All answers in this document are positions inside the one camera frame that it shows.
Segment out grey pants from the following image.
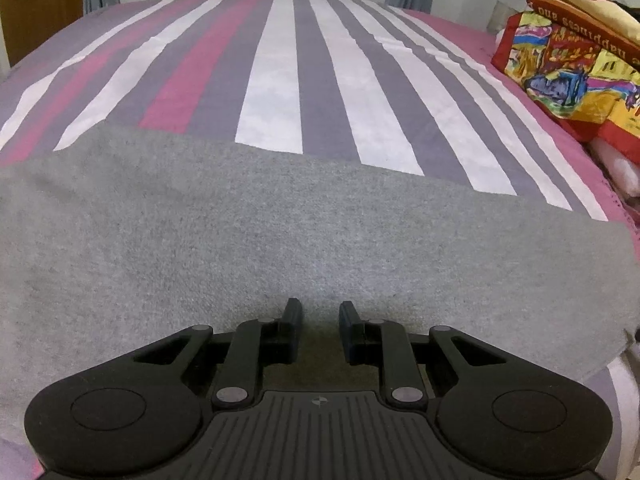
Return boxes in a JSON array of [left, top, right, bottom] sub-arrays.
[[0, 125, 633, 443]]

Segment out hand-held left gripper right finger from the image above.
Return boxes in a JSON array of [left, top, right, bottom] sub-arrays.
[[338, 301, 507, 409]]

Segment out wooden door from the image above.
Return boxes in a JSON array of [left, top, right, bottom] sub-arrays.
[[0, 0, 84, 70]]

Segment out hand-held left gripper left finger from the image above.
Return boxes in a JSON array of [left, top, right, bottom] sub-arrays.
[[132, 298, 304, 409]]

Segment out brown printed cushion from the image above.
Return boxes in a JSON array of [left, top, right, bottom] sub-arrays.
[[527, 0, 640, 50]]

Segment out striped bed sheet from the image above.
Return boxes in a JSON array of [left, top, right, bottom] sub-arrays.
[[0, 0, 640, 480]]

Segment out white pillow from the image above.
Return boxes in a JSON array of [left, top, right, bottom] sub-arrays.
[[587, 136, 640, 213]]

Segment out colourful printed blanket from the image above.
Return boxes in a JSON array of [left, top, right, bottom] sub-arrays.
[[491, 10, 640, 142]]

